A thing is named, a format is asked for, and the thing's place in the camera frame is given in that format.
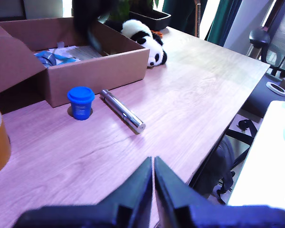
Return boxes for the grey backpack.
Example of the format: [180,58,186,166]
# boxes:
[194,136,236,205]

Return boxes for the dark grey seat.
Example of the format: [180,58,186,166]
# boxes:
[241,72,285,119]

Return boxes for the green leafy houseplant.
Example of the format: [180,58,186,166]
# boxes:
[109,0,160,22]

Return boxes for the dark green curtain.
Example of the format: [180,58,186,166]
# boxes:
[162,0,209,38]
[205,0,243,48]

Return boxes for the black mesh office chair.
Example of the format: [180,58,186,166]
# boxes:
[248,0,285,79]

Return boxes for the small orange object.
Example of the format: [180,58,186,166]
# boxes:
[151,29,164,39]

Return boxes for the white printed papers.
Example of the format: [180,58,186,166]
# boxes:
[48,45,103,63]

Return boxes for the white printed board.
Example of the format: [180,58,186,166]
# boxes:
[228,100,285,211]

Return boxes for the black chair base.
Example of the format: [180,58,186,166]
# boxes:
[225,118,261,167]

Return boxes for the black plant trough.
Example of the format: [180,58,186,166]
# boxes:
[128,9,171,31]

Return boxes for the blue strap bundle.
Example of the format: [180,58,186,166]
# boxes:
[34,50,82,69]

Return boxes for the small blue lidded cup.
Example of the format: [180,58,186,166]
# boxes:
[66,86,95,121]

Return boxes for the silver metal flashlight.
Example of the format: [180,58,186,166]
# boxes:
[99,89,146,135]

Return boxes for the open brown cardboard box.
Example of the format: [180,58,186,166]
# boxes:
[0,16,151,109]

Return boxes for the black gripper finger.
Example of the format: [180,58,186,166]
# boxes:
[154,156,213,228]
[86,25,105,52]
[97,156,154,228]

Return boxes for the white tape roll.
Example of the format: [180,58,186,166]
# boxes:
[266,81,285,97]

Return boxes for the panda plush toy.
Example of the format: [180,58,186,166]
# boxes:
[104,19,168,67]

